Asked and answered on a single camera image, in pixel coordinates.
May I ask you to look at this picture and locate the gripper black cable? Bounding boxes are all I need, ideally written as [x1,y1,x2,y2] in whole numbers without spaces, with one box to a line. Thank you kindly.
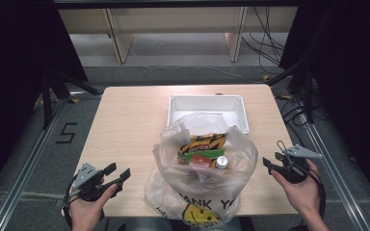
[61,172,85,230]
[276,140,328,219]

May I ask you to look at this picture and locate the black metal stand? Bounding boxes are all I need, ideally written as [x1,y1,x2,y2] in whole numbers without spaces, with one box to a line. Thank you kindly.
[41,68,102,129]
[266,57,316,124]

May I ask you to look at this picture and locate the orange drink bottle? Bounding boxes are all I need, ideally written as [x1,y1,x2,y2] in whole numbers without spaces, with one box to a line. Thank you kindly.
[214,155,229,170]

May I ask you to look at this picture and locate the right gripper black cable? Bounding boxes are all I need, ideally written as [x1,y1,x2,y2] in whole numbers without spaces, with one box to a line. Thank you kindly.
[276,140,328,219]

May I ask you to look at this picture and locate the aluminium floor rail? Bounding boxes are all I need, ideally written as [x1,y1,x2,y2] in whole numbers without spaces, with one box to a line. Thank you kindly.
[302,121,370,231]
[0,95,66,231]

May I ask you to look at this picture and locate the light wooden desk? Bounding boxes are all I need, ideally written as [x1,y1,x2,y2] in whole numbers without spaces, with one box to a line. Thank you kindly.
[57,6,300,64]

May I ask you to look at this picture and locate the person's right hand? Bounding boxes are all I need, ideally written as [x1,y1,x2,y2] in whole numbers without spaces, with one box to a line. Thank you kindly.
[271,159,322,222]

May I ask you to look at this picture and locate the white plastic bin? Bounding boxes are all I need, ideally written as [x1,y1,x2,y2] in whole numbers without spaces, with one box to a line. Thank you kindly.
[167,94,251,135]

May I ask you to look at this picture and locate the black floor cables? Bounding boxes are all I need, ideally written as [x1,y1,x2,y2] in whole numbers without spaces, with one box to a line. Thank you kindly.
[278,94,312,128]

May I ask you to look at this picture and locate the dark curtain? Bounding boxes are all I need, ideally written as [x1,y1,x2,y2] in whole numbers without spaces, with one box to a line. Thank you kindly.
[278,0,370,203]
[0,0,90,206]

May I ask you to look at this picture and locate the hanging black cable bundle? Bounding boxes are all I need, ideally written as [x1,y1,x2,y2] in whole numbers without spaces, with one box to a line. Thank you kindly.
[241,6,285,75]

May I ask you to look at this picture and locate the yellow black chips packet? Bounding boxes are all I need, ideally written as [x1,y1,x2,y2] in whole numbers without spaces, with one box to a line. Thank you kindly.
[177,133,227,165]

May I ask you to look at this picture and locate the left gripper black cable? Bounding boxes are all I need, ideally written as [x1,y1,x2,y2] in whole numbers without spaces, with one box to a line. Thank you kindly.
[61,172,85,230]

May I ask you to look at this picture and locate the person's left hand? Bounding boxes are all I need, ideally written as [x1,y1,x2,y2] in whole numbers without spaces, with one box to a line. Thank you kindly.
[68,184,119,231]

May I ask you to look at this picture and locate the green snack packet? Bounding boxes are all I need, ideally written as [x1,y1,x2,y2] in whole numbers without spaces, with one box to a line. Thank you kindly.
[183,148,225,164]

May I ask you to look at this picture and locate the clear plastic shopping bag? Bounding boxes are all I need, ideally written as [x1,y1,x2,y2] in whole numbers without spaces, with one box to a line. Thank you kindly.
[144,112,259,226]

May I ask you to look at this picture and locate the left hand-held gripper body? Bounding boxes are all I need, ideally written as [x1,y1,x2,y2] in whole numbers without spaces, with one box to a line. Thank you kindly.
[73,162,123,202]

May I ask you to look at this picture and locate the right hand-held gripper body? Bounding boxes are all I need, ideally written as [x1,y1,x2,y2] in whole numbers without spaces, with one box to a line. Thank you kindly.
[274,143,323,185]

